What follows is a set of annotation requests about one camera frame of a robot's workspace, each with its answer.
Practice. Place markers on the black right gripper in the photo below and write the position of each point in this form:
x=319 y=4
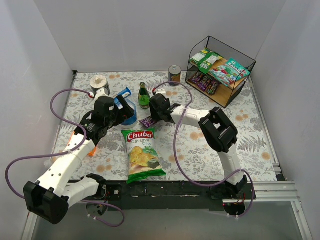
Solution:
x=155 y=113

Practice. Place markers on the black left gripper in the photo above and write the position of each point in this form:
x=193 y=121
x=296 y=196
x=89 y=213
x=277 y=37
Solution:
x=124 y=110

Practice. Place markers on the purple m&m bag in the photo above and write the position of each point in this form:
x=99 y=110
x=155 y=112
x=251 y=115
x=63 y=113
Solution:
x=148 y=122
x=196 y=77
x=212 y=88
x=204 y=82

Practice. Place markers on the green glass bottle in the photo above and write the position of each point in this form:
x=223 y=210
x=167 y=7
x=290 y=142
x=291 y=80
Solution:
x=143 y=96

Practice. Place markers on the purple M&M bag front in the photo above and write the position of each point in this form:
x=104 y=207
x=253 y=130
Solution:
x=196 y=77

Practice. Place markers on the green candy bag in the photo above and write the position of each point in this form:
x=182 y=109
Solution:
x=205 y=59

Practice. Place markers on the teal Fox's candy bag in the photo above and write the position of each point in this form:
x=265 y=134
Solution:
x=230 y=72

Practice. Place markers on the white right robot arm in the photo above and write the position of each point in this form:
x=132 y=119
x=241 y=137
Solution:
x=218 y=130

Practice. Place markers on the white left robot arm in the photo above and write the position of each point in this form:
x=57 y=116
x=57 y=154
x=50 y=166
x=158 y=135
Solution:
x=51 y=196

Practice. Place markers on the blue cookie packet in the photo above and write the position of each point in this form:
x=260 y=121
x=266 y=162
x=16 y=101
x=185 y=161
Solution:
x=125 y=94

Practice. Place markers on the dark tin can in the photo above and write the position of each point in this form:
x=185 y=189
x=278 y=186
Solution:
x=174 y=75

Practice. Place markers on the orange smiley snack box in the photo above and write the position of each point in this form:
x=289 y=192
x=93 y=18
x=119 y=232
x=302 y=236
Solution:
x=76 y=139

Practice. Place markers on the green Chuba chips bag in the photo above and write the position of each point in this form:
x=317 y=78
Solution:
x=143 y=158

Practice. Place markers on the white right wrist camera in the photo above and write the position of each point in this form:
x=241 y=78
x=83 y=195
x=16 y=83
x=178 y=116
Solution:
x=161 y=91

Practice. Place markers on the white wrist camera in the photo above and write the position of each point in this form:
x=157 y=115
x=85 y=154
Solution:
x=102 y=92
x=161 y=91

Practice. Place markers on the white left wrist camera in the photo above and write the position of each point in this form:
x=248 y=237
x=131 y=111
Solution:
x=102 y=92

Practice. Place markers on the black wire wooden shelf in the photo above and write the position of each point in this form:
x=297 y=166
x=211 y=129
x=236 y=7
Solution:
x=224 y=95

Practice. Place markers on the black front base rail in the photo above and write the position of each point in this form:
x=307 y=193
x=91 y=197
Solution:
x=170 y=195

